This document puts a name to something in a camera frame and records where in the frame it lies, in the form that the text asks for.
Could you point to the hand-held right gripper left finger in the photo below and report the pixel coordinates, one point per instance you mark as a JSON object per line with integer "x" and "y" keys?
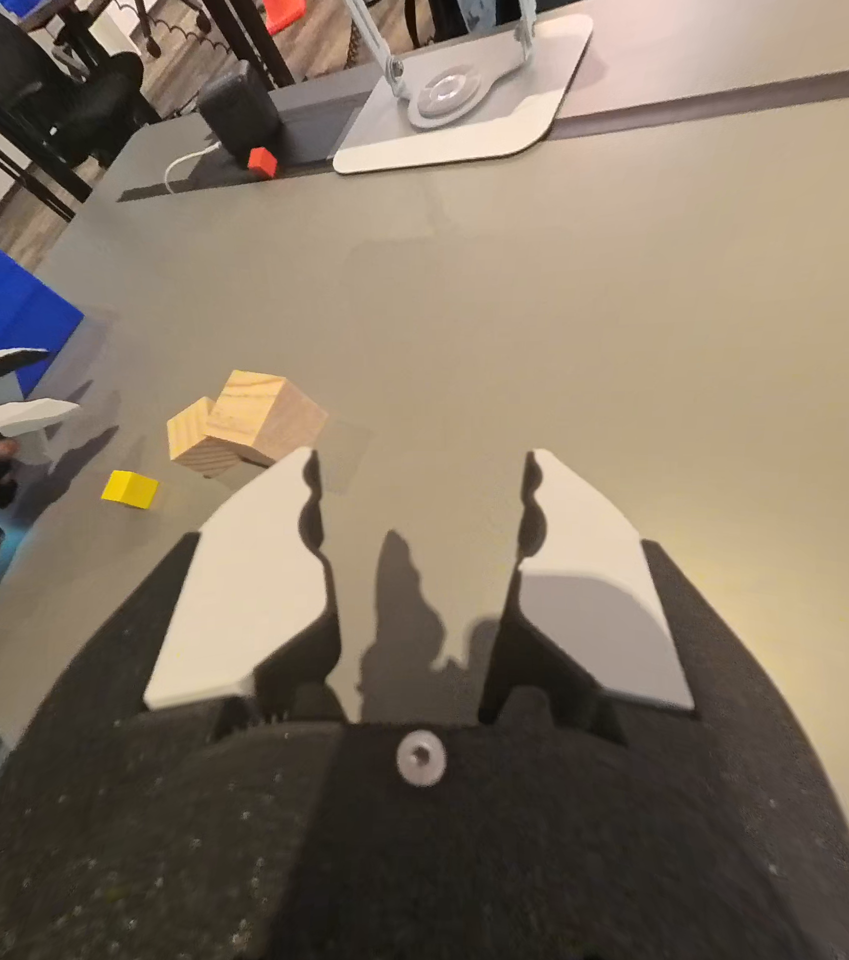
{"x": 244, "y": 585}

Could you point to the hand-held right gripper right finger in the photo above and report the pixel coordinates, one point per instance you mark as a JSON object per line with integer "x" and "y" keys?
{"x": 604, "y": 600}

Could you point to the yellow wooden cube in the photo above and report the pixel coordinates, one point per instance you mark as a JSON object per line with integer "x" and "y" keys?
{"x": 128, "y": 487}

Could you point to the small wooden cube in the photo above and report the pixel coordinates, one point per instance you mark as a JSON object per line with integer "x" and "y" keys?
{"x": 196, "y": 442}

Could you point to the large wooden cube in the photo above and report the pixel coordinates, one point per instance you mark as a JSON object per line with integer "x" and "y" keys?
{"x": 259, "y": 412}

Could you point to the red wooden cube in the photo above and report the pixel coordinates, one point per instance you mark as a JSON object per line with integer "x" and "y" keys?
{"x": 262, "y": 163}

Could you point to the black office chair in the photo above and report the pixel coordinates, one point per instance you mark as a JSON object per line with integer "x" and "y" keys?
{"x": 102, "y": 97}

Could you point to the black cube speaker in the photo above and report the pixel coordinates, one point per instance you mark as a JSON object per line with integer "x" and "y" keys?
{"x": 238, "y": 109}

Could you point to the orange traffic cone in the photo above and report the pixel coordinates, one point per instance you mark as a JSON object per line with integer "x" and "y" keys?
{"x": 289, "y": 15}

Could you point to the white tablet stand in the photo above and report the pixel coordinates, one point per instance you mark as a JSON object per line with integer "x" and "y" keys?
{"x": 462, "y": 127}

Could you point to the black metal frame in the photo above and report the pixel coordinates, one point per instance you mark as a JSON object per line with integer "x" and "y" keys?
{"x": 248, "y": 41}

